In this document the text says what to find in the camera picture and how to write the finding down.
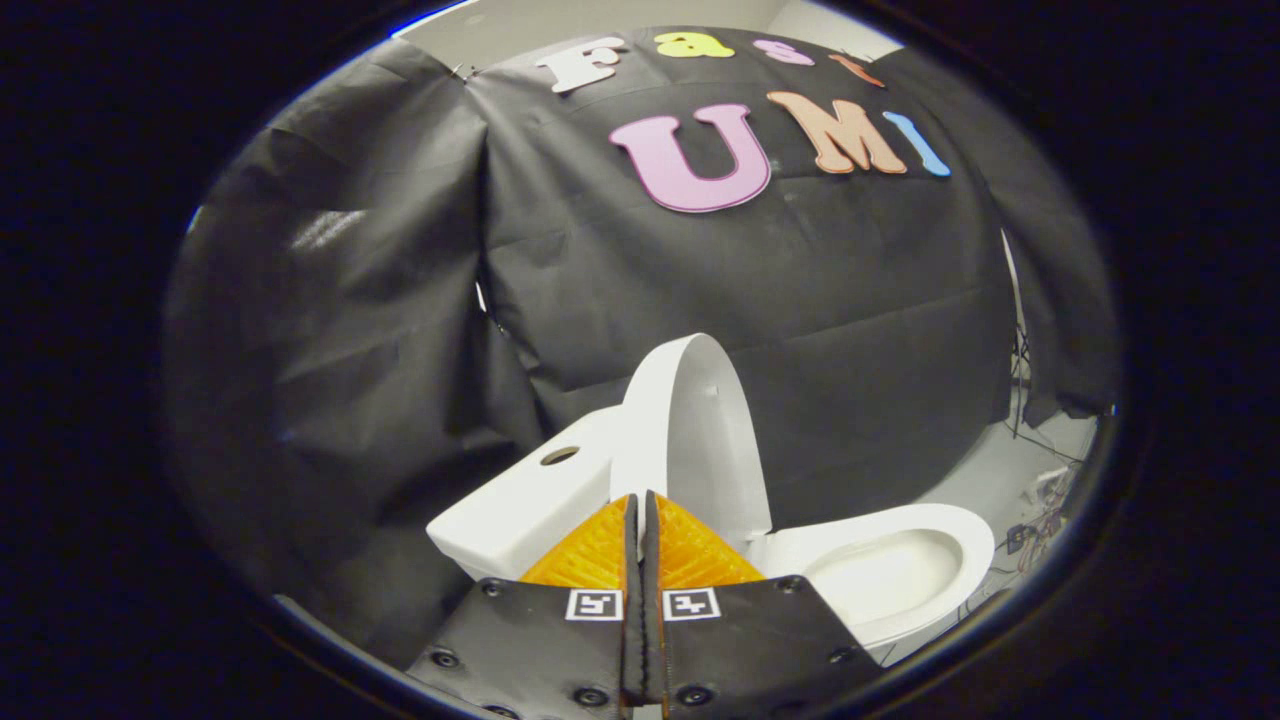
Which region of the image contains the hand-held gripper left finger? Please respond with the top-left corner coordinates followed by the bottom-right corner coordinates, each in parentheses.
top-left (405, 493), bottom-right (641, 720)

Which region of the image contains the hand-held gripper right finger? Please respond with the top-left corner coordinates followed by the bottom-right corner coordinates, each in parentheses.
top-left (643, 490), bottom-right (886, 716)

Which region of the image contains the white toilet lid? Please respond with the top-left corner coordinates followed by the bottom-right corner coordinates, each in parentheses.
top-left (610, 333), bottom-right (774, 551)

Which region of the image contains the white toilet with tank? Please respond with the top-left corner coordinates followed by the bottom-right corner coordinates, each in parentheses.
top-left (425, 405), bottom-right (997, 666)

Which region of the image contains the black backdrop cloth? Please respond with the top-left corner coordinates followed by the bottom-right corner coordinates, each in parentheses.
top-left (165, 25), bottom-right (1121, 666)

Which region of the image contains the thin backdrop stand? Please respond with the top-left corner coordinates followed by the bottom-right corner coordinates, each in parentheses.
top-left (998, 230), bottom-right (1035, 441)

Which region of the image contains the tangle of floor cables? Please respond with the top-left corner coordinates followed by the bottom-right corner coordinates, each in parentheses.
top-left (960, 440), bottom-right (1081, 611)

